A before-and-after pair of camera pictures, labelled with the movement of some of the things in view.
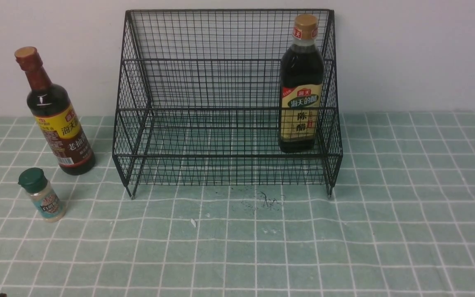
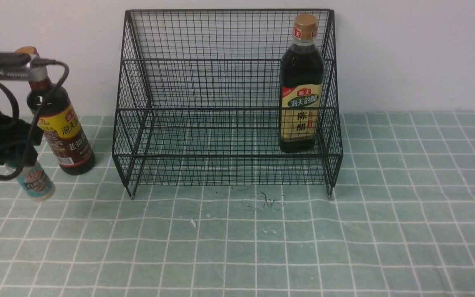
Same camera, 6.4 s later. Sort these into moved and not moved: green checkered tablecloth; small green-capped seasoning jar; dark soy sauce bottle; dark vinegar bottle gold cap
Moved: small green-capped seasoning jar
Not moved: dark vinegar bottle gold cap; dark soy sauce bottle; green checkered tablecloth
